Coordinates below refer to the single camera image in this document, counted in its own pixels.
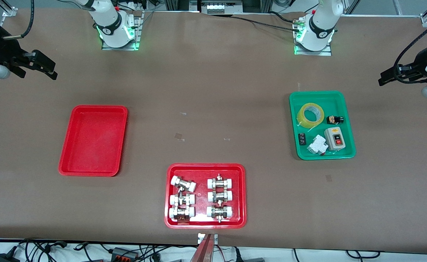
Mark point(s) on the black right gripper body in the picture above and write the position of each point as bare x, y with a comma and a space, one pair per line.
3, 51

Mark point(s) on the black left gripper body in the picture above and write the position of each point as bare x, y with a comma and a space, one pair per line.
419, 60

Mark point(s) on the yellow tape roll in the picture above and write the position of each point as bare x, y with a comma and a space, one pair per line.
302, 120

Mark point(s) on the empty red plastic tray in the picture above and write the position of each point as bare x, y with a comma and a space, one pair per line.
93, 142

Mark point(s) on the green plastic tray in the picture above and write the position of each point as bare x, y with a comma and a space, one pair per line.
311, 145

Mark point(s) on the red tray with fittings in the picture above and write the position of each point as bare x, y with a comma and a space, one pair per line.
201, 174

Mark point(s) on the small black gold component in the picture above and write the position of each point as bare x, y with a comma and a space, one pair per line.
335, 119

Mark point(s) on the white circuit breaker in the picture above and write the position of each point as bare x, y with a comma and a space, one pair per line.
317, 145

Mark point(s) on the small black terminal block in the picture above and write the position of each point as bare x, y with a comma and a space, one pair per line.
301, 139

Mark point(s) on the white metal pipe fitting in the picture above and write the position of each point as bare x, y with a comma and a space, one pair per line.
220, 182
183, 184
220, 196
181, 199
219, 212
181, 213

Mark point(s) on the white power strip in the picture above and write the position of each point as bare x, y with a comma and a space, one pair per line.
215, 7

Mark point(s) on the red metal bar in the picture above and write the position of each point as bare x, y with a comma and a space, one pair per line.
203, 251

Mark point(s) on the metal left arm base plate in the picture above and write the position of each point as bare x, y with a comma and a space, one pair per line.
313, 52

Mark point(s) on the grey push button switch box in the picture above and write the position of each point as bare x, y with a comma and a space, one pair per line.
335, 139

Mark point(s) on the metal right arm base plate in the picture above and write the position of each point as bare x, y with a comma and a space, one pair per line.
137, 29

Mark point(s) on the small metal bracket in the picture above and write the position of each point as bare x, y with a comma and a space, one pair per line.
200, 238

